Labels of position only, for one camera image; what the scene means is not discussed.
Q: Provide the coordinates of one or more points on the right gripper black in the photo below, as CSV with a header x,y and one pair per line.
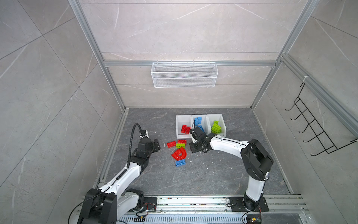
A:
x,y
192,148

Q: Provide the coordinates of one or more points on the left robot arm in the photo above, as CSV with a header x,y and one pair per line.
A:
x,y
110,202

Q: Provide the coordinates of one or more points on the white wire mesh basket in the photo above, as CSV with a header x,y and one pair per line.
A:
x,y
184,74

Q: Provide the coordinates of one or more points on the black wire hook rack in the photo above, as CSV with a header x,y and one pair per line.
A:
x,y
312,124

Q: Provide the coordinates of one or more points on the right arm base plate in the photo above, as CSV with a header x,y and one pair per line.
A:
x,y
242,204

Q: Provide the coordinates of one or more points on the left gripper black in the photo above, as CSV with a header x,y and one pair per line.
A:
x,y
155,145

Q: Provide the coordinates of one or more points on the white three-compartment bin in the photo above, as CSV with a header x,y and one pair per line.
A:
x,y
207,123

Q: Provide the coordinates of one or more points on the green lego brick bottom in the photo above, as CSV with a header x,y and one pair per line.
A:
x,y
216,128

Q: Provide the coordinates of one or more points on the aluminium front rail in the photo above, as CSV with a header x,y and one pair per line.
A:
x,y
213,209

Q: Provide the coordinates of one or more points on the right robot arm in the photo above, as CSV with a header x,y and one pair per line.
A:
x,y
257,161

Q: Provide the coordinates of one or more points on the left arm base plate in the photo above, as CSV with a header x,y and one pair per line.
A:
x,y
147,204

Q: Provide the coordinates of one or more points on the green lego brick top pile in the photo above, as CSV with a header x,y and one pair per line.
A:
x,y
180,145

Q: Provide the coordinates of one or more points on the red arch lego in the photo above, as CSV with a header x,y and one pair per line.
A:
x,y
179,154

